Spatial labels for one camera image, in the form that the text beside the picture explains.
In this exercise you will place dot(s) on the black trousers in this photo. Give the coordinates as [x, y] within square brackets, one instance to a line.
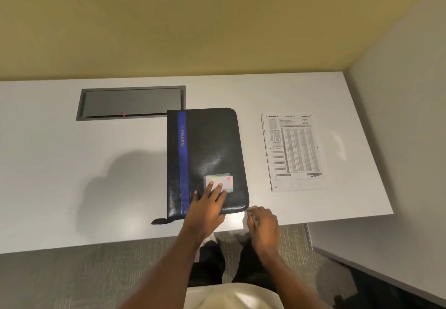
[210, 267]

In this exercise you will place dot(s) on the person's right fingers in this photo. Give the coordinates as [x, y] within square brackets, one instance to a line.
[256, 216]

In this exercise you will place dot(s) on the person's right forearm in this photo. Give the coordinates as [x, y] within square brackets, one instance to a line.
[291, 281]

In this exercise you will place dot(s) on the small white card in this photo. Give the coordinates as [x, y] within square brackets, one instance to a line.
[223, 179]

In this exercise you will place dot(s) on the person's left middle finger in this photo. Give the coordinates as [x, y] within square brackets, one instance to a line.
[216, 191]

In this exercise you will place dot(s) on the white paper slip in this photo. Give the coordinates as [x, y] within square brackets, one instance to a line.
[246, 219]

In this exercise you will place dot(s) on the person's left hand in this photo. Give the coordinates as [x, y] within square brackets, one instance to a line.
[204, 213]

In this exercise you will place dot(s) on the black portfolio folder blue stripe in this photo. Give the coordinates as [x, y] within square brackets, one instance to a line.
[209, 138]

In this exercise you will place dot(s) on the printed paper form sheet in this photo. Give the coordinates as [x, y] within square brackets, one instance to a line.
[294, 148]

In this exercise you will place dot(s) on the person's left thumb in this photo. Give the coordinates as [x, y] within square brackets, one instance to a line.
[221, 218]

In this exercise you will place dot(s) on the white shirt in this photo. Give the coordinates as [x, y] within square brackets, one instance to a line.
[233, 298]

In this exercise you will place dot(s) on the person's right hand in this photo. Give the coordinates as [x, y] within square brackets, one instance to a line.
[266, 230]

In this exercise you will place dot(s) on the person's left little finger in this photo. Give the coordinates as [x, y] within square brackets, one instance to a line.
[195, 195]

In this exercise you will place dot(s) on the person's left forearm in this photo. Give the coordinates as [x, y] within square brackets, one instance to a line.
[163, 274]

